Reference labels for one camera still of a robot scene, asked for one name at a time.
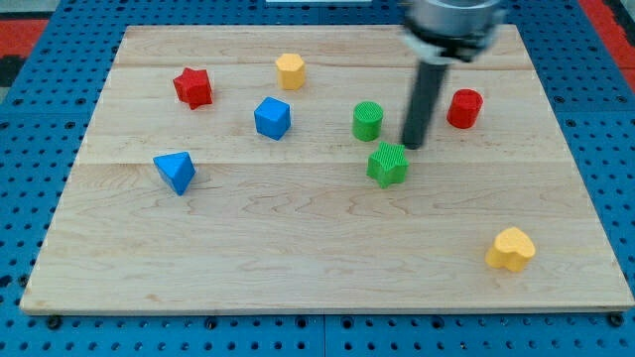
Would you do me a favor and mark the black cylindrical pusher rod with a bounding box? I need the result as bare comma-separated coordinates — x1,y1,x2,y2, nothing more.
401,61,447,150

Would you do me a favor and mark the green star block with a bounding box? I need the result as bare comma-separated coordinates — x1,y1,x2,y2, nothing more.
366,141,409,188

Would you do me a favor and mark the red star block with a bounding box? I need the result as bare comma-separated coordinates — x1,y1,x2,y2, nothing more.
173,67,213,110

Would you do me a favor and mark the red cylinder block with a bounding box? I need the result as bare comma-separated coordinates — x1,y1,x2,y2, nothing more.
446,88,483,129

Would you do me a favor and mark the green cylinder block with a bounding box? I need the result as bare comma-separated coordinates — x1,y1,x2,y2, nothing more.
352,101,384,142

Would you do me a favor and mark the yellow hexagon block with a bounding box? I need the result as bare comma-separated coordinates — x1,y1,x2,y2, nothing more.
275,54,306,90

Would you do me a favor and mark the blue cube block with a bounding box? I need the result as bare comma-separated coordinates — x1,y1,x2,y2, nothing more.
254,97,291,141

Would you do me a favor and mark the yellow heart block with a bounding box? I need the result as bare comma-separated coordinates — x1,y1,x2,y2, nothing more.
484,227,537,273

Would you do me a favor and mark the wooden board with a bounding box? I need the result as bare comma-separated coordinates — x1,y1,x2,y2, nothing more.
21,25,634,315

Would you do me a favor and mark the blue triangle block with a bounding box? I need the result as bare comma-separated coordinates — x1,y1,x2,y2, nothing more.
153,152,196,195

